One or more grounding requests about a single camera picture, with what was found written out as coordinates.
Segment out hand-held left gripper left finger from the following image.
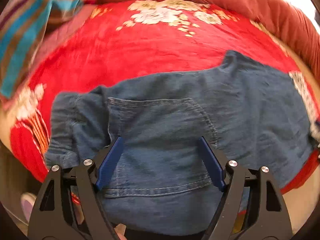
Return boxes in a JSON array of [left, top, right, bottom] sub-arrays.
[[27, 136, 125, 240]]

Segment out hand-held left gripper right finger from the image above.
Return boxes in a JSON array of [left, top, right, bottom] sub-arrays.
[[198, 136, 293, 240]]

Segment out blue denim pants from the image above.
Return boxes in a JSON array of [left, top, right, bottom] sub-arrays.
[[44, 50, 317, 237]]

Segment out purple white slipper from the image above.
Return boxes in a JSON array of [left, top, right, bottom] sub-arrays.
[[21, 192, 38, 223]]

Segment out red floral blanket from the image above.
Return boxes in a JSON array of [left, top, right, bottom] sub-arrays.
[[10, 0, 320, 198]]

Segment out beige bed sheet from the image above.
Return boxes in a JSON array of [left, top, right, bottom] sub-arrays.
[[275, 37, 320, 85]]

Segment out pink quilted cloth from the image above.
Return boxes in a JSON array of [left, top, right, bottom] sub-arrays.
[[0, 4, 95, 110]]

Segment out striped blue brown blanket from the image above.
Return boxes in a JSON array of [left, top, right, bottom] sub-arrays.
[[0, 0, 84, 99]]

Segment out rust red quilt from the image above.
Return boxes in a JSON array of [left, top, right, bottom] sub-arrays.
[[89, 0, 320, 77]]

